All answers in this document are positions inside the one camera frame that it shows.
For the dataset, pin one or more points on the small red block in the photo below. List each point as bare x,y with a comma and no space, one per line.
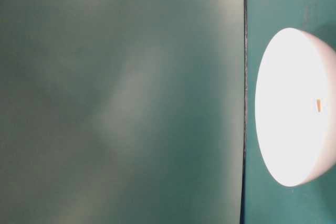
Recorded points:
319,105

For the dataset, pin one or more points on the white round bowl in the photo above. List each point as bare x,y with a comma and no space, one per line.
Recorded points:
296,141

